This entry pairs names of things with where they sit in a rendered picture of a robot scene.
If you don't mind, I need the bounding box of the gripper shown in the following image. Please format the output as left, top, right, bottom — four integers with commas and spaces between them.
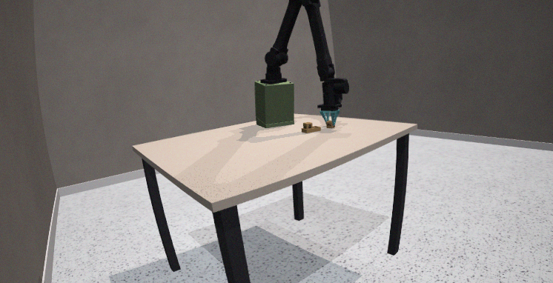
317, 93, 342, 126

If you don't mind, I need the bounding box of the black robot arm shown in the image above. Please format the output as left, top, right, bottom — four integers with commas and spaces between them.
260, 0, 349, 95

